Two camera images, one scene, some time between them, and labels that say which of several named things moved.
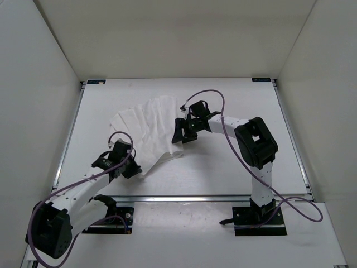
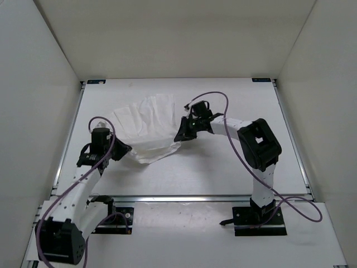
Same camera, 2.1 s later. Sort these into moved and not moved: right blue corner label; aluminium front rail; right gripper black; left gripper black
Moved: left gripper black
Not moved: right blue corner label; aluminium front rail; right gripper black
